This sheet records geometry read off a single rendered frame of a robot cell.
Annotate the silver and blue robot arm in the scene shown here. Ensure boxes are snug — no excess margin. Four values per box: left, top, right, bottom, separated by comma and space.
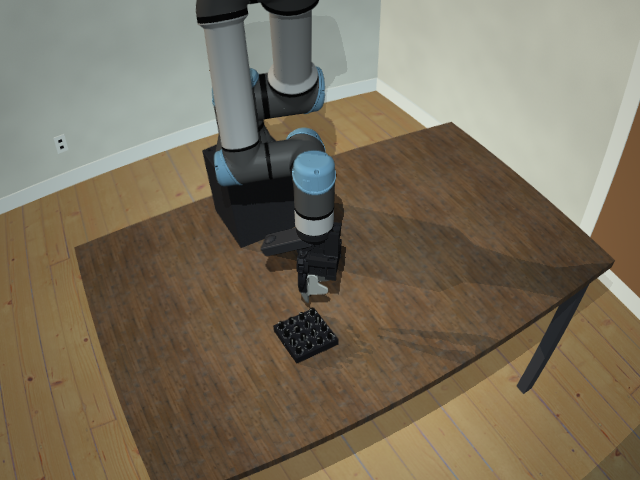
196, 0, 336, 256

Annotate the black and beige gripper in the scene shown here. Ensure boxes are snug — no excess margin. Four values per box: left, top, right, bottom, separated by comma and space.
296, 222, 342, 303

